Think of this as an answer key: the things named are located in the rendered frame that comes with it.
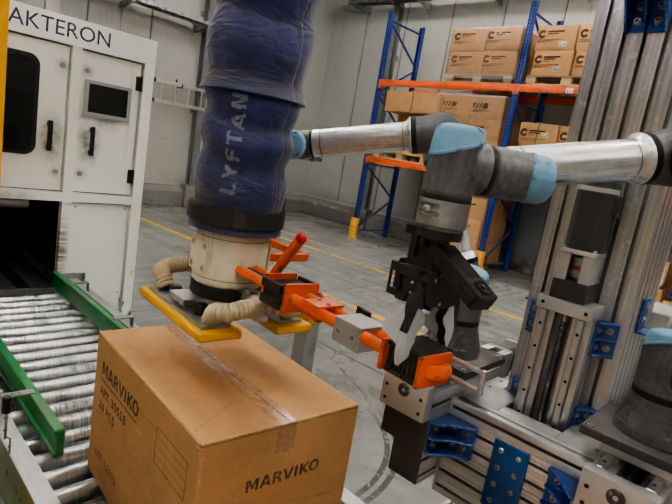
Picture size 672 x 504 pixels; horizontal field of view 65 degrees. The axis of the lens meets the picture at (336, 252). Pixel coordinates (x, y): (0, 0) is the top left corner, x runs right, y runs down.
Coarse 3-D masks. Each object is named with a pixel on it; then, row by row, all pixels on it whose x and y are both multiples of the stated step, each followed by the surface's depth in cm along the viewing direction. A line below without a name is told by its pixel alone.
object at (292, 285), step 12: (264, 276) 106; (276, 276) 109; (288, 276) 111; (300, 276) 112; (264, 288) 107; (276, 288) 102; (288, 288) 102; (300, 288) 104; (312, 288) 106; (264, 300) 106; (276, 300) 103; (288, 300) 102; (288, 312) 103
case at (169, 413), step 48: (144, 336) 141; (96, 384) 141; (144, 384) 116; (192, 384) 119; (240, 384) 123; (288, 384) 127; (96, 432) 141; (144, 432) 116; (192, 432) 100; (240, 432) 103; (288, 432) 110; (336, 432) 120; (96, 480) 141; (144, 480) 116; (192, 480) 99; (240, 480) 104; (288, 480) 113; (336, 480) 124
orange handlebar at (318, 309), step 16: (272, 240) 157; (272, 256) 137; (304, 256) 144; (240, 272) 116; (304, 304) 99; (320, 304) 97; (336, 304) 99; (320, 320) 96; (368, 336) 86; (384, 336) 89; (432, 368) 77; (448, 368) 78
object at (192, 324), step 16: (144, 288) 129; (176, 288) 125; (160, 304) 121; (176, 304) 120; (176, 320) 114; (192, 320) 112; (192, 336) 108; (208, 336) 107; (224, 336) 110; (240, 336) 112
